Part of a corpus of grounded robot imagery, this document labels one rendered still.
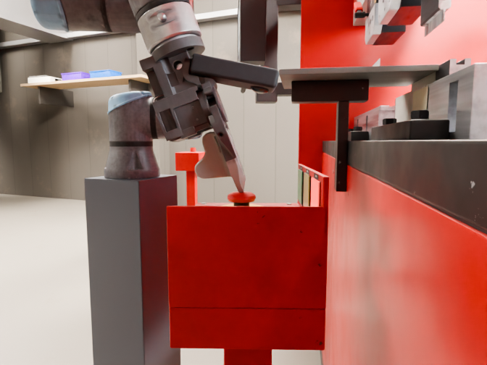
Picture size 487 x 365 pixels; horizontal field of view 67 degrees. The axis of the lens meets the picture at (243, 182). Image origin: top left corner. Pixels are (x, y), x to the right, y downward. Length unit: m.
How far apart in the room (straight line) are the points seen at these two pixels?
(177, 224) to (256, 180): 4.03
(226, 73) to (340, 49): 1.19
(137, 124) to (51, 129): 5.30
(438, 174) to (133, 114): 0.85
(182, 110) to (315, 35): 1.23
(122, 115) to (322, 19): 0.98
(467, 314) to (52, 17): 0.62
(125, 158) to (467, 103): 0.78
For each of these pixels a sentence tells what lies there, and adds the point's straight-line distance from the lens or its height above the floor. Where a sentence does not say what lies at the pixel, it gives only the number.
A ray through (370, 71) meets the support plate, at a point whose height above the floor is 0.99.
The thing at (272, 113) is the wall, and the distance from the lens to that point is 4.32.
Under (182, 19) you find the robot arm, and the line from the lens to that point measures 0.51.
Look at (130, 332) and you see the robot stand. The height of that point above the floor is 0.37.
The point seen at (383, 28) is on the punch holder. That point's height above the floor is 1.19.
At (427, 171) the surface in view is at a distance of 0.29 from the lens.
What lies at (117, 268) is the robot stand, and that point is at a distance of 1.05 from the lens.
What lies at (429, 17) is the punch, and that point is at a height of 1.10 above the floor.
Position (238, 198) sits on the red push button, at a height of 0.80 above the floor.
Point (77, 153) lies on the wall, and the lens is 5.94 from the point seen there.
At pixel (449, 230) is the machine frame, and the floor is 0.82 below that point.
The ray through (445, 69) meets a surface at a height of 0.99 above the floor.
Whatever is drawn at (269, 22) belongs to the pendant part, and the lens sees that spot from 2.26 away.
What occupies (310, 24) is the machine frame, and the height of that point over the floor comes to 1.35.
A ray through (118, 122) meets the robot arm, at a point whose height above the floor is 0.92.
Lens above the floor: 0.87
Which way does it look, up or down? 6 degrees down
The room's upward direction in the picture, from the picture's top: straight up
